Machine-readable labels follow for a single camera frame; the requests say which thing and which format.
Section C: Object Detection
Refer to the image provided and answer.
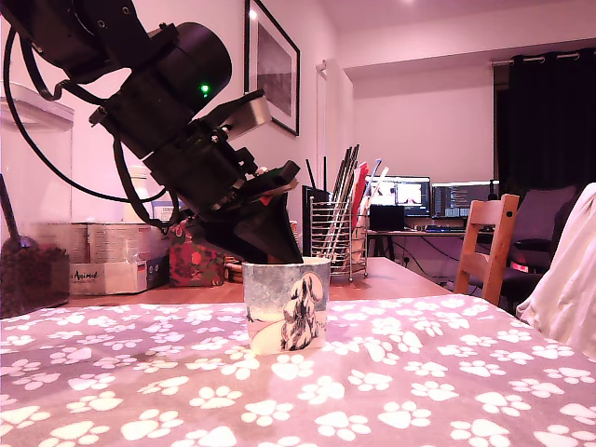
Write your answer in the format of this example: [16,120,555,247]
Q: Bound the computer monitor showing code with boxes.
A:
[430,180,501,220]

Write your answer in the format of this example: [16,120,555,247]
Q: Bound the small black desktop box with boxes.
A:
[369,205,406,233]

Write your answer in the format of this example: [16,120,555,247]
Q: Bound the clear plastic food container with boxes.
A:
[0,81,75,320]

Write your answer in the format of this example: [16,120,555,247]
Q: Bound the white insulated bottle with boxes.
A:
[124,166,155,224]

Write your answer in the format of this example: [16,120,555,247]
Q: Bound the paw print table cloth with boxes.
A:
[0,293,596,447]

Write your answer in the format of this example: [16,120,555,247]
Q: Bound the wooden trestle desk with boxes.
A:
[366,227,494,280]

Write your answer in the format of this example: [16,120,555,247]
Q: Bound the computer monitor showing pictures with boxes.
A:
[365,175,432,219]

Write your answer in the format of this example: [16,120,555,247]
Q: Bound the metal curtain rod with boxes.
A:
[488,50,583,67]

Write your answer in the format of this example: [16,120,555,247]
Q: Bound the white draped garment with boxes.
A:
[516,183,596,362]

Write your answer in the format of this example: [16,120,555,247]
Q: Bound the dark window curtain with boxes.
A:
[495,49,596,196]

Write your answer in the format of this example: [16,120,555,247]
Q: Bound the black plastic scoop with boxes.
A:
[0,172,36,255]

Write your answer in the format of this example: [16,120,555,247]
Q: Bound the red floral tissue box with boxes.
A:
[169,223,229,288]

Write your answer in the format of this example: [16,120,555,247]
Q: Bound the black kitchen utensils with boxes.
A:
[332,144,362,206]

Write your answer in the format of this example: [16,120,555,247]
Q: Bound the brown pet kibble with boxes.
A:
[0,244,71,320]

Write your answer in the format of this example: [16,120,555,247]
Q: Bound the white kitchen utensil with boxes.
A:
[365,167,390,210]

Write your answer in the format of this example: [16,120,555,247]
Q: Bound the large clear water bottle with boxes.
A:
[149,185,183,223]

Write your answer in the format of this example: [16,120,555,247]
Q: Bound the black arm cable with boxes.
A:
[25,40,111,102]
[2,22,169,204]
[111,139,187,230]

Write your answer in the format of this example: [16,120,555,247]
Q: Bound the black framed picture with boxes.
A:
[244,0,303,137]

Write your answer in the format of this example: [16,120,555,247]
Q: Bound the black wifi router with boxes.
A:
[301,156,334,260]

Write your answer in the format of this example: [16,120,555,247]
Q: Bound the wooden dining chair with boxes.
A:
[454,194,522,308]

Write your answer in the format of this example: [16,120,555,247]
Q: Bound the white printed carton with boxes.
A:
[69,254,171,297]

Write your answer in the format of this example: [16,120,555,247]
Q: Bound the red kitchen spatula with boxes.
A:
[352,161,373,220]

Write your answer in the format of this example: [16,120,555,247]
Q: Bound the dark office chair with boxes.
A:
[469,183,581,318]

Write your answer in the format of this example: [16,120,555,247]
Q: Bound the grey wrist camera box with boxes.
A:
[204,88,272,141]

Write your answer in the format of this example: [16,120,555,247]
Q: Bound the winter tree print coffee cup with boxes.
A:
[240,258,332,356]

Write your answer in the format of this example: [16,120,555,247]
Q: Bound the wire kitchen tool rack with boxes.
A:
[309,197,370,284]

